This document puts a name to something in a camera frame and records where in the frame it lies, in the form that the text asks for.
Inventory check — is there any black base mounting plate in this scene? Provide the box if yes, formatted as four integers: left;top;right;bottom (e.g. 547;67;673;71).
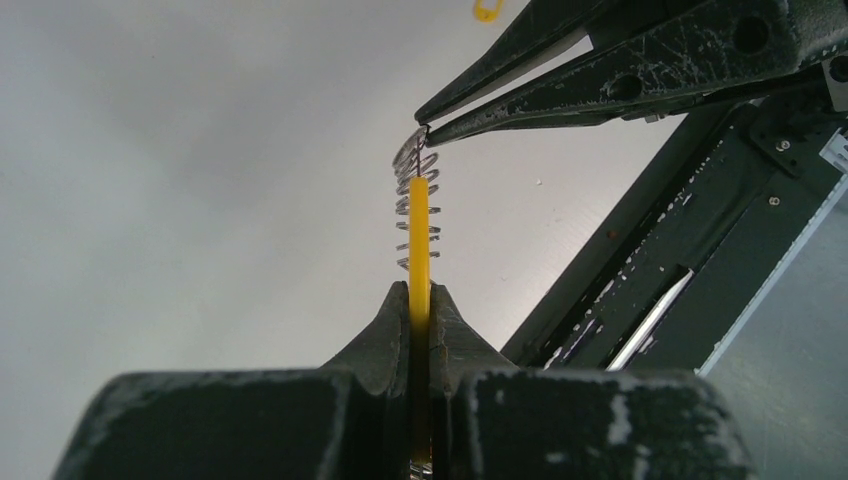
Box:
502;69;847;370

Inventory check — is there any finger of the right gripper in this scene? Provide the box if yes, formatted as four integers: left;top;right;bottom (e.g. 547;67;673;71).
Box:
424;1;847;147
414;0;622;124

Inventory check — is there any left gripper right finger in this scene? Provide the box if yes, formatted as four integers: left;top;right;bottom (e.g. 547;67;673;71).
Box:
430;284;752;479

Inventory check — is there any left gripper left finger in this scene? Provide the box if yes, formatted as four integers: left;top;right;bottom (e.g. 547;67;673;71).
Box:
53;282;410;479

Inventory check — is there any key with yellow tag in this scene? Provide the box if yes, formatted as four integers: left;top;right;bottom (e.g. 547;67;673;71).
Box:
472;0;504;23

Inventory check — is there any large keyring with yellow grip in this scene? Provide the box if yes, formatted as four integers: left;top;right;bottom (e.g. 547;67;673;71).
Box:
392;125;439;479

